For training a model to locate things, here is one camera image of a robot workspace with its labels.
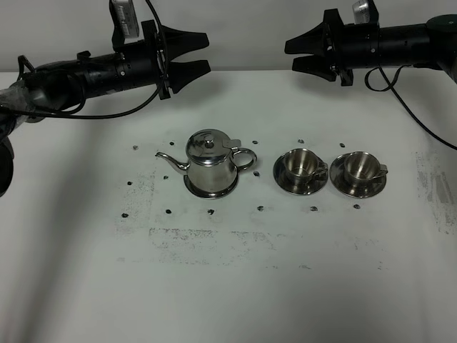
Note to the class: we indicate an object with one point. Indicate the right stainless steel teacup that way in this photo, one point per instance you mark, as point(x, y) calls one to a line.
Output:
point(361, 167)

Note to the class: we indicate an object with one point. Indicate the right stainless steel saucer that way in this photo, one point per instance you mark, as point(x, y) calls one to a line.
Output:
point(356, 191)

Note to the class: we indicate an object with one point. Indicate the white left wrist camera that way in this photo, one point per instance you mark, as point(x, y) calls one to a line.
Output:
point(125, 20)

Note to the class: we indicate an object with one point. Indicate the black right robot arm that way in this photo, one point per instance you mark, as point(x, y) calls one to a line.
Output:
point(431, 45)

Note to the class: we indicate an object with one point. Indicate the stainless steel teapot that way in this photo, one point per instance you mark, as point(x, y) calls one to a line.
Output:
point(214, 160)

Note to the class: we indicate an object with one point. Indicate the stainless steel teacup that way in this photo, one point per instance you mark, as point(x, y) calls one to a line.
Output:
point(361, 167)
point(302, 165)

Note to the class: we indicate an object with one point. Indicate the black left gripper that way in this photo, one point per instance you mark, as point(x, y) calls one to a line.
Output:
point(143, 62)

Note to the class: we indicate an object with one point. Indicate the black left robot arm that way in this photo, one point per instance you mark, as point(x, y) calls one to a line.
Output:
point(62, 88)

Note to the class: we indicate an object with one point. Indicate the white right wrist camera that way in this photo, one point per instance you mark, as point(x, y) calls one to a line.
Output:
point(365, 12)

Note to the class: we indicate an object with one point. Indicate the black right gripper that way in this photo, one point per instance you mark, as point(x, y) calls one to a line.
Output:
point(353, 47)

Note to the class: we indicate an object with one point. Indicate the left stainless steel saucer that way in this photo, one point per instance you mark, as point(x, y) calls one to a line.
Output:
point(297, 188)

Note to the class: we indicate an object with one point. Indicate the steel teapot saucer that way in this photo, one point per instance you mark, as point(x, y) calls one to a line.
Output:
point(209, 194)

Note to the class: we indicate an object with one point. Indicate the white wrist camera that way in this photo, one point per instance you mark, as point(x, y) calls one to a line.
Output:
point(125, 20)
point(365, 12)

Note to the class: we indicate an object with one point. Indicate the stainless steel saucer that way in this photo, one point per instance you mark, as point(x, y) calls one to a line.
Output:
point(297, 188)
point(356, 191)

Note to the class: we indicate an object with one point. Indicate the left stainless steel teacup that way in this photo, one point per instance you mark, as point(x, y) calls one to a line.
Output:
point(302, 165)

